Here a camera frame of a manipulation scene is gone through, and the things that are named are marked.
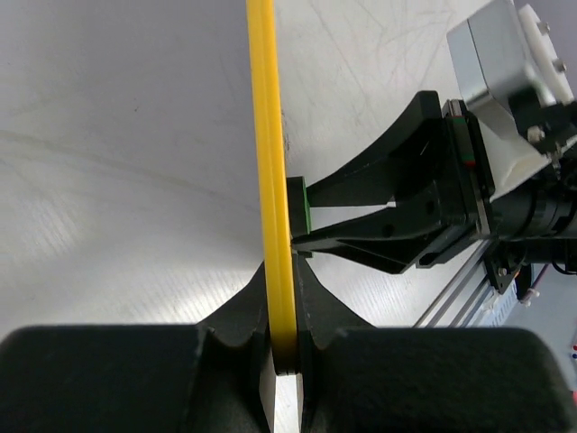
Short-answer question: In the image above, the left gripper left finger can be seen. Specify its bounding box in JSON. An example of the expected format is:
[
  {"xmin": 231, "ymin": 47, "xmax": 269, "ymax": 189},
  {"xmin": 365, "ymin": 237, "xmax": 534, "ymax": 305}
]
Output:
[{"xmin": 1, "ymin": 270, "xmax": 275, "ymax": 432}]

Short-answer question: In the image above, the green whiteboard eraser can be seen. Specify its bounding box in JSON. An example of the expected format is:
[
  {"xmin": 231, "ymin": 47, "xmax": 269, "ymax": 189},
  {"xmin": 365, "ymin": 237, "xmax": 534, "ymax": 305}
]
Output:
[{"xmin": 287, "ymin": 177, "xmax": 311, "ymax": 237}]

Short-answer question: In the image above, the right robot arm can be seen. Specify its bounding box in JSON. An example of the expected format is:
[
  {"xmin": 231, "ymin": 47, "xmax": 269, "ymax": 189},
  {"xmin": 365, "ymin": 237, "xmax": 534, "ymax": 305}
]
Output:
[{"xmin": 287, "ymin": 90, "xmax": 576, "ymax": 290}]

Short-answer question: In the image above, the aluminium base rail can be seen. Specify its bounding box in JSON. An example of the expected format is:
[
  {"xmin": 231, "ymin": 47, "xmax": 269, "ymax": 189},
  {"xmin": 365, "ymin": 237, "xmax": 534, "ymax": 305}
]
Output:
[{"xmin": 413, "ymin": 242, "xmax": 517, "ymax": 327}]

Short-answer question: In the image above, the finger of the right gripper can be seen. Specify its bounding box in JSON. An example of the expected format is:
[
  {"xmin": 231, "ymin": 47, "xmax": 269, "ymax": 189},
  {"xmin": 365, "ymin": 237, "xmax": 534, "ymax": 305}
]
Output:
[
  {"xmin": 307, "ymin": 90, "xmax": 443, "ymax": 207},
  {"xmin": 292, "ymin": 211, "xmax": 444, "ymax": 274}
]

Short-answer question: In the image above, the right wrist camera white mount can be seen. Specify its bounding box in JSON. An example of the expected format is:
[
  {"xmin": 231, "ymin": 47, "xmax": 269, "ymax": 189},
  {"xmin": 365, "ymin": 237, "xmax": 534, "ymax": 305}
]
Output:
[{"xmin": 447, "ymin": 1, "xmax": 574, "ymax": 200}]

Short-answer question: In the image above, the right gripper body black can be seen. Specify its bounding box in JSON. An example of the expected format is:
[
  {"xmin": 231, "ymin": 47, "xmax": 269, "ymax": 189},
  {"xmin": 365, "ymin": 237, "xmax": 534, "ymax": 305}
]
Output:
[{"xmin": 387, "ymin": 99, "xmax": 497, "ymax": 272}]

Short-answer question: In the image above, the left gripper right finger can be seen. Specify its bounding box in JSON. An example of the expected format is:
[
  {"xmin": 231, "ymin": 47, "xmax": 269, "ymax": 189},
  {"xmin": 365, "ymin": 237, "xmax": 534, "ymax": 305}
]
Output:
[{"xmin": 293, "ymin": 256, "xmax": 576, "ymax": 432}]

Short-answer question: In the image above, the yellow-framed small whiteboard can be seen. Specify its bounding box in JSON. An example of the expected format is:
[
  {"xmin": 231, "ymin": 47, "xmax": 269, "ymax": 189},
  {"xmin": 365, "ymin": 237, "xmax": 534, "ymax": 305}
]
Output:
[{"xmin": 246, "ymin": 1, "xmax": 298, "ymax": 376}]

